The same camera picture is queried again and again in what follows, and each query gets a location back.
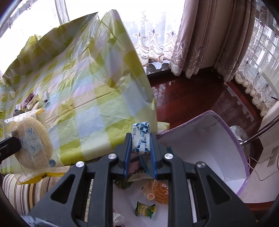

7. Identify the round pale cake packet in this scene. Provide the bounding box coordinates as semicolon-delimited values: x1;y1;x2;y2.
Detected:
4;108;68;184

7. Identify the blue white candy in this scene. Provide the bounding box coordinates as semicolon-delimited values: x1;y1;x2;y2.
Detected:
131;122;150;155

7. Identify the orange snack packet in box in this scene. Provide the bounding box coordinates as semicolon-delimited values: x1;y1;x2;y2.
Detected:
142;180;169;205

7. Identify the green pea snack packet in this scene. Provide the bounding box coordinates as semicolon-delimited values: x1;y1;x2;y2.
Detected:
114;179;131;190

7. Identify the small green candy packet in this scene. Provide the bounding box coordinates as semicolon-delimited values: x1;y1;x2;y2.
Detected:
135;202;157;219

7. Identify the striped sofa cushion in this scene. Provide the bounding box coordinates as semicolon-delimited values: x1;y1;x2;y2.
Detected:
2;174;60;215

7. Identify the pink wrapped snack bar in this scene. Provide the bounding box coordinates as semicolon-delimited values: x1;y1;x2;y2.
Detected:
23;93;34;108

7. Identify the small grey wrapped bar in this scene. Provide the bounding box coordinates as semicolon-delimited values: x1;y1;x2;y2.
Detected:
43;91;49;103

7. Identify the white purple-rimmed storage box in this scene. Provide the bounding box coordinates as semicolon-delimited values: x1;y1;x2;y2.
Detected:
113;111;250;226

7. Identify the chrome chair leg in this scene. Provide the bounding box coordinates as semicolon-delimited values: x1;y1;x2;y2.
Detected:
230;116;278;151

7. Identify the green checkered plastic tablecloth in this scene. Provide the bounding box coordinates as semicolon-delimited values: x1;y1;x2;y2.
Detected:
1;10;170;165

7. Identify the pink patterned curtain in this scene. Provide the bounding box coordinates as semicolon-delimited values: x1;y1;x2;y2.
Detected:
169;1;256;82

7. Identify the white lace sheer curtain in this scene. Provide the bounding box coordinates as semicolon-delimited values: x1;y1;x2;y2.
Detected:
128;0;186;68

